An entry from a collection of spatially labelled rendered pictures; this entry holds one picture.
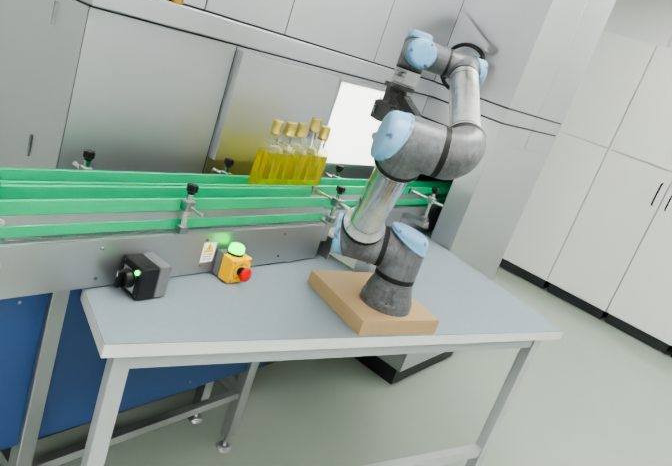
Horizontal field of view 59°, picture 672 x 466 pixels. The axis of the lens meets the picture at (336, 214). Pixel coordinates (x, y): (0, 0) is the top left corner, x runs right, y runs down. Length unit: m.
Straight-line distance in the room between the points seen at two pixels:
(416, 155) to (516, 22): 1.44
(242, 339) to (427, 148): 0.60
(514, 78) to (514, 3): 0.30
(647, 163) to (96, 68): 4.36
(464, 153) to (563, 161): 4.08
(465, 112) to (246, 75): 0.72
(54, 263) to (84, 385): 0.40
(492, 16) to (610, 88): 2.76
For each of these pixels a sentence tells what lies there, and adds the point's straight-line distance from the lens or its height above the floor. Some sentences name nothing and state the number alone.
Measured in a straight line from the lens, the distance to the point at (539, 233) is 5.43.
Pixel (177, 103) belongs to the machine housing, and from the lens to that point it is 1.77.
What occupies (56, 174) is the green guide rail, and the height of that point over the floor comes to 0.95.
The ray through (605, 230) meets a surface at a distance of 5.28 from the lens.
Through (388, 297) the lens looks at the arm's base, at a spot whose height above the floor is 0.84.
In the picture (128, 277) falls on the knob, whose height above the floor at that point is 0.81.
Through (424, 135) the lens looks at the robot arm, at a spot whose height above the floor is 1.32.
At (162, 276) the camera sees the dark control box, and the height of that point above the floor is 0.81.
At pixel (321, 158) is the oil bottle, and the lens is 2.00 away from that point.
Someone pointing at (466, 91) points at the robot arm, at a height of 1.43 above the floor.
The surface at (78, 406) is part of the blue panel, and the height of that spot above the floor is 0.39.
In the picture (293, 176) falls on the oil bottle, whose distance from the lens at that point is 1.93.
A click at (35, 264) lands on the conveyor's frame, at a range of 1.37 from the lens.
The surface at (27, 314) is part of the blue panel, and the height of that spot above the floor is 0.70.
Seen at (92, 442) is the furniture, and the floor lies 0.46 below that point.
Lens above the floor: 1.45
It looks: 16 degrees down
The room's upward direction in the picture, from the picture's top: 19 degrees clockwise
